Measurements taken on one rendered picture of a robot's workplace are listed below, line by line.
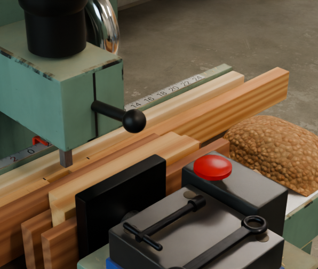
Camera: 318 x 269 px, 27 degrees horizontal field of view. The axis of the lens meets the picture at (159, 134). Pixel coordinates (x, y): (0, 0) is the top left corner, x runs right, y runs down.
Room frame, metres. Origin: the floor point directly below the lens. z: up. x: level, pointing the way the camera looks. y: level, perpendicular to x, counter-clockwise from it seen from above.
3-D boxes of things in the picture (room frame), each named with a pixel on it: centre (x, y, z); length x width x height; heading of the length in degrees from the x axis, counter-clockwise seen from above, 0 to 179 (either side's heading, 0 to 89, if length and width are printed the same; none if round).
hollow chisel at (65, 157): (0.54, 0.09, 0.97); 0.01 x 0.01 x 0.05; 44
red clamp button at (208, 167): (0.43, -0.04, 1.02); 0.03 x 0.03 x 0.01
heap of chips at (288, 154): (0.64, -0.14, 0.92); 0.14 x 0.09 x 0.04; 44
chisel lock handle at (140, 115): (0.48, 0.04, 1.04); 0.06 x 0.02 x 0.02; 44
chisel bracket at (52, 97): (0.56, 0.10, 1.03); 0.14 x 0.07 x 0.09; 44
